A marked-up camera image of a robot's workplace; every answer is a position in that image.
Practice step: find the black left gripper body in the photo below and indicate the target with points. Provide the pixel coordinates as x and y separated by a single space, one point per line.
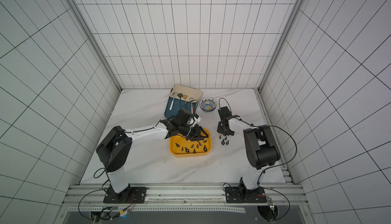
188 131

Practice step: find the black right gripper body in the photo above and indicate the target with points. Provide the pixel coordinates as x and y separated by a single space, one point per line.
225 124

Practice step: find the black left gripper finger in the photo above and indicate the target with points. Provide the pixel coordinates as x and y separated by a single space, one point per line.
203 133
195 138

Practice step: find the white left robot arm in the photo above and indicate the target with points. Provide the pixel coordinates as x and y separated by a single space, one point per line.
115 147

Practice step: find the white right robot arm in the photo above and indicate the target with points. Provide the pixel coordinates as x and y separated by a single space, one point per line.
260 146

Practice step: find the yellow plastic storage box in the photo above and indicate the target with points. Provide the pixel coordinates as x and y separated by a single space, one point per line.
180 147

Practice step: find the dark teal tray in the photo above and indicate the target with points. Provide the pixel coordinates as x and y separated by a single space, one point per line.
174 105

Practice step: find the beige cloth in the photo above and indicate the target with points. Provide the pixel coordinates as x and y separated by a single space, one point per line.
191 93

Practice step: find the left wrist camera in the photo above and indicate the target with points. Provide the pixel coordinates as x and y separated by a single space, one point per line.
186 117

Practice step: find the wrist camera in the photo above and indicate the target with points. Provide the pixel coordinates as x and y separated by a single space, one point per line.
224 113
186 117

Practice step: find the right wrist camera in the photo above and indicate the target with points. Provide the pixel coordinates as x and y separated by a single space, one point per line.
224 113

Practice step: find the pink handled spoon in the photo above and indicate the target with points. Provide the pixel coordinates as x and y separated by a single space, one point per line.
191 104

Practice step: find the black handled spoon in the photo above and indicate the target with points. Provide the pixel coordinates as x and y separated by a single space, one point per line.
180 95

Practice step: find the white handled spoon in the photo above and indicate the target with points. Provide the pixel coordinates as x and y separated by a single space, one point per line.
173 101

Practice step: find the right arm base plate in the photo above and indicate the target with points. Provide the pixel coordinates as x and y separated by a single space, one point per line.
240 194

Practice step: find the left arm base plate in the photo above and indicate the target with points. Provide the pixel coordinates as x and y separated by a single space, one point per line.
129 195

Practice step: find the aluminium rail frame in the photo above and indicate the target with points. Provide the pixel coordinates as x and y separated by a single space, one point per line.
285 201

